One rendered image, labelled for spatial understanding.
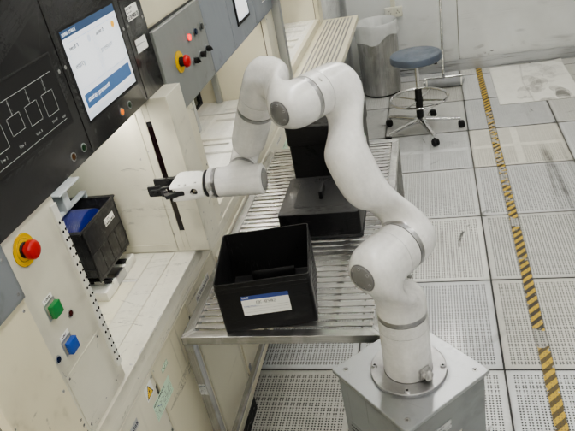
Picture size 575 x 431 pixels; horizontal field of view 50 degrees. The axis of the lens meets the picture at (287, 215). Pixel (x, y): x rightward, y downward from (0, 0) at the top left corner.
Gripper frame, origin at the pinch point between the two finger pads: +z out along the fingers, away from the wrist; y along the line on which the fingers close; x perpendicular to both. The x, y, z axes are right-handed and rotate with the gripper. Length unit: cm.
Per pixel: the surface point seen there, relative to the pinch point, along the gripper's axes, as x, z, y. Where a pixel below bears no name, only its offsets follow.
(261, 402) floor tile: -119, 1, 30
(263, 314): -37.6, -25.9, -11.7
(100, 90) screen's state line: 32.6, 1.8, -9.4
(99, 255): -17.5, 21.7, -6.6
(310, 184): -33, -30, 57
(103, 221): -10.5, 21.6, 1.4
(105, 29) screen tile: 44.5, 1.7, 2.5
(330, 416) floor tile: -119, -30, 23
